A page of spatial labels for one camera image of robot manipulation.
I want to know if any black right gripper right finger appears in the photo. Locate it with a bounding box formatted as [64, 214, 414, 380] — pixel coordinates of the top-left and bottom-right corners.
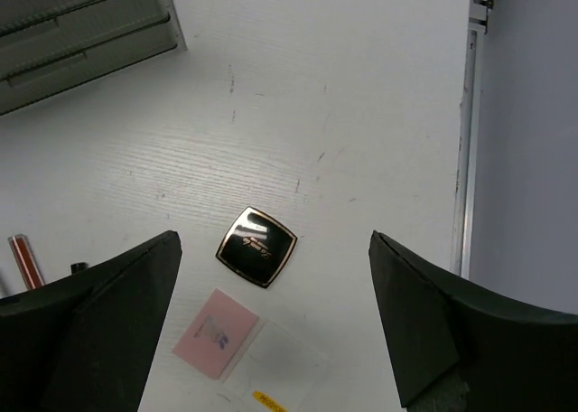
[368, 232, 577, 411]

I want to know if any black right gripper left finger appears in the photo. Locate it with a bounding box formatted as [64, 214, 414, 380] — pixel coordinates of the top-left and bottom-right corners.
[1, 230, 182, 411]

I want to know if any clear acrylic organizer with drawers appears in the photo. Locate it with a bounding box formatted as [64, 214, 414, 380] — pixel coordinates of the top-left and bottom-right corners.
[1, 0, 186, 115]

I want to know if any pink makeup packet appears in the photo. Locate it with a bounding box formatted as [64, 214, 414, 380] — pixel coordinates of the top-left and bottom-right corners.
[172, 289, 259, 380]

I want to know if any dark lip gloss tube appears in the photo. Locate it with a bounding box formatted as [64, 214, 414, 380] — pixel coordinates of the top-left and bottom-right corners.
[70, 262, 89, 275]

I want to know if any red lip gloss tube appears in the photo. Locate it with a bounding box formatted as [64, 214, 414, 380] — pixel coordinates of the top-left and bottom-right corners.
[8, 234, 44, 290]

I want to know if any black gold-edged compact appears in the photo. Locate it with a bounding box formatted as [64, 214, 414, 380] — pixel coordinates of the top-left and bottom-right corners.
[216, 206, 298, 289]

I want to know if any aluminium table edge rail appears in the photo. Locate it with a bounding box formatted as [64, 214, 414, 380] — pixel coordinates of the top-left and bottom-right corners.
[451, 0, 494, 279]

